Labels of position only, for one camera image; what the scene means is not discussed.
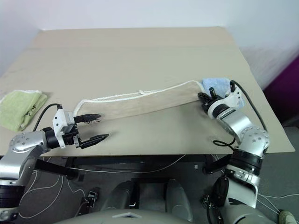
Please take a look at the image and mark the dark grey rounded robot leg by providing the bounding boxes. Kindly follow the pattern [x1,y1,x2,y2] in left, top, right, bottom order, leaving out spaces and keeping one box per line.
[102,181,141,212]
[165,179,194,222]

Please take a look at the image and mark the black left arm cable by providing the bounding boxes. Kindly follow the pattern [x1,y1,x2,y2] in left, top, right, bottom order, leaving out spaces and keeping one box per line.
[32,103,63,132]

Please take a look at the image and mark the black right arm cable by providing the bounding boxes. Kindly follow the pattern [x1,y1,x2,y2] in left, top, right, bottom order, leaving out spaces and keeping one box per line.
[212,80,268,148]

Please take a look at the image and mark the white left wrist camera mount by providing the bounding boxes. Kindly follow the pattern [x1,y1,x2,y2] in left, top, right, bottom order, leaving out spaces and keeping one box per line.
[52,108,76,149]

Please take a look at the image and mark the grey green shoe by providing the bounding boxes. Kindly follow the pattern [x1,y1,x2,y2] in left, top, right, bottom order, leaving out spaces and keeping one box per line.
[278,209,299,224]

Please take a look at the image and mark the black cable bundle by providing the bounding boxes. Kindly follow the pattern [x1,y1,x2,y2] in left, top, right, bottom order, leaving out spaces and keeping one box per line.
[201,176,231,224]

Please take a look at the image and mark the black table frame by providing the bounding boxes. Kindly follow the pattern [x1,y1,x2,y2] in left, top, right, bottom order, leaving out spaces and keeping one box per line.
[34,154,235,181]

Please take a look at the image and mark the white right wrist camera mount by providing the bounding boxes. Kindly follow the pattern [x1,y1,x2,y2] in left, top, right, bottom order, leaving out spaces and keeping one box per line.
[211,80,245,110]

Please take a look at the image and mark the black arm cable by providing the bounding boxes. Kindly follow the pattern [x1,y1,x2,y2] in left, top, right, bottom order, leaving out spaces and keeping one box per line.
[212,80,268,148]
[32,103,63,132]

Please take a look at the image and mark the light green folded towel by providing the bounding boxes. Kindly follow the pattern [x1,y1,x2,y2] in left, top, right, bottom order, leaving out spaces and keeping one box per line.
[0,90,49,132]

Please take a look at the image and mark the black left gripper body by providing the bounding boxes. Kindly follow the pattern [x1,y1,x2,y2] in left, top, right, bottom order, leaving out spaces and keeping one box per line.
[62,123,82,150]

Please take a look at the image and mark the purple fabric object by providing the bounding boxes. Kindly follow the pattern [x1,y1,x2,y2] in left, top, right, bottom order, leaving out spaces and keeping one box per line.
[261,56,299,128]

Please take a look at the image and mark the beige towel with white trim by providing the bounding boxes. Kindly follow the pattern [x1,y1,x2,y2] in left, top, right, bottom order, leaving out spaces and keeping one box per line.
[74,80,204,122]

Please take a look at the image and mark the long white floor cord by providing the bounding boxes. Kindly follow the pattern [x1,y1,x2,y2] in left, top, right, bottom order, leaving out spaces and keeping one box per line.
[69,154,187,175]

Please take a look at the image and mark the grey robot torso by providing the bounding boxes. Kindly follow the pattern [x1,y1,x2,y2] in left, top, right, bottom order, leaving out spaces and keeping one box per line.
[53,207,280,224]

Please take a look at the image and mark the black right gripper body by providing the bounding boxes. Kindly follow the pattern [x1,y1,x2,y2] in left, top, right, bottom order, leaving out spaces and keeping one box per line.
[198,92,218,114]

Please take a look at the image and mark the thin white floor cords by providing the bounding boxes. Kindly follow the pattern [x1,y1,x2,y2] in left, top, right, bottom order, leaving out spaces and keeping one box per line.
[256,192,299,217]

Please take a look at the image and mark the light blue towel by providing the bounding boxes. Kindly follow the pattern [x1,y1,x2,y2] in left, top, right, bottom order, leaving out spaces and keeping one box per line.
[200,77,246,108]

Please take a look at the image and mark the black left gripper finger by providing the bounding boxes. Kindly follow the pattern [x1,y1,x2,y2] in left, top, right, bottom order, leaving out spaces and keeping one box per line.
[74,113,101,124]
[80,133,110,149]

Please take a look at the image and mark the looped white floor cord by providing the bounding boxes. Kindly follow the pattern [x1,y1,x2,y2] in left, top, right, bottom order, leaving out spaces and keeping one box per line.
[20,169,88,219]

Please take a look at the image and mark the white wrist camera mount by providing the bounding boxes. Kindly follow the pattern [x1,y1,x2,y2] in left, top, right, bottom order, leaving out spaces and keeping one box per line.
[211,80,245,110]
[52,108,76,149]

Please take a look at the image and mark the small black floor device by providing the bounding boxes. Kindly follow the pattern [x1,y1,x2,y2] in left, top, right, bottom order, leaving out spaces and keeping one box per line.
[80,190,98,210]

